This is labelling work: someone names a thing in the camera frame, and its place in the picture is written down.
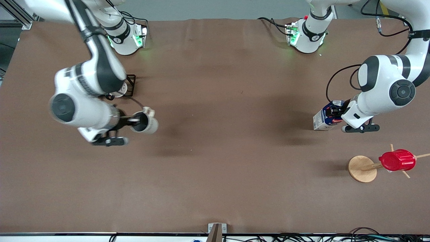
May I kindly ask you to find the blue white milk carton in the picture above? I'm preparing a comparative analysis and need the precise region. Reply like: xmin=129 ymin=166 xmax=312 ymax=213
xmin=313 ymin=100 xmax=350 ymax=131

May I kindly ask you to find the grey mug with handle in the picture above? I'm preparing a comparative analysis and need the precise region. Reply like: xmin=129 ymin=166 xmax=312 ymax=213
xmin=130 ymin=107 xmax=159 ymax=135

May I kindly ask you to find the left arm base connector plate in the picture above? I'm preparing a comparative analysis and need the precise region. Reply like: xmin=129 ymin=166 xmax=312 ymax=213
xmin=286 ymin=22 xmax=300 ymax=46

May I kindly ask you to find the right arm base connector plate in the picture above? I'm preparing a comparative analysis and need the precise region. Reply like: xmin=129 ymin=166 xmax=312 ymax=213
xmin=134 ymin=25 xmax=148 ymax=48

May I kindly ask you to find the red plastic cup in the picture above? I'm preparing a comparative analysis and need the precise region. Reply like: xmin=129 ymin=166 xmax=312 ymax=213
xmin=379 ymin=149 xmax=416 ymax=172

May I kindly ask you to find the white mug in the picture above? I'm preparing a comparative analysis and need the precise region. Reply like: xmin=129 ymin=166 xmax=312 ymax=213
xmin=113 ymin=82 xmax=128 ymax=98

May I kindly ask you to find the wooden mug tree stand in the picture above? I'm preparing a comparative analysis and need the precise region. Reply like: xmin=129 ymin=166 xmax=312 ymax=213
xmin=348 ymin=144 xmax=430 ymax=183

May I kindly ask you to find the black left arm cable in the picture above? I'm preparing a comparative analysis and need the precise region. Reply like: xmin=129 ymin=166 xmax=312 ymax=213
xmin=326 ymin=0 xmax=417 ymax=103

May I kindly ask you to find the black wire mug rack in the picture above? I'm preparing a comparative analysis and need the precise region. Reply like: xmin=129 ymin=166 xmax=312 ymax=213
xmin=99 ymin=75 xmax=136 ymax=100

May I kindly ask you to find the black right base cable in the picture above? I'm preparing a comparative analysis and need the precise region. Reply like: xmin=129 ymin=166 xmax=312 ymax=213
xmin=119 ymin=12 xmax=149 ymax=27

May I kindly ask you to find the black base cable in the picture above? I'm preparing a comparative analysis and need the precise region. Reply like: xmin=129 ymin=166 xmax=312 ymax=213
xmin=119 ymin=12 xmax=149 ymax=27
xmin=258 ymin=17 xmax=290 ymax=36

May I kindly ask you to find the black left base cable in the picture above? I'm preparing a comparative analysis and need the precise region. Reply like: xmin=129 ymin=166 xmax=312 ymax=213
xmin=258 ymin=17 xmax=290 ymax=36

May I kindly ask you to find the black looped floor cable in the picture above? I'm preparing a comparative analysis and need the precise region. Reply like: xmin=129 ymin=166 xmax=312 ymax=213
xmin=349 ymin=227 xmax=381 ymax=236

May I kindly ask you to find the black floor cable tangle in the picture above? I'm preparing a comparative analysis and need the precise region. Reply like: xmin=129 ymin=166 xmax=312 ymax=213
xmin=223 ymin=233 xmax=430 ymax=242

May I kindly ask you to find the aluminium frame post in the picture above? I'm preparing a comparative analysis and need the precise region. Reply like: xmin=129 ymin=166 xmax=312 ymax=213
xmin=0 ymin=5 xmax=34 ymax=30

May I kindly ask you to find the metal bracket with post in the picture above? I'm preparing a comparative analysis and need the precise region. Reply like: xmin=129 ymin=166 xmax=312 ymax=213
xmin=207 ymin=223 xmax=227 ymax=242

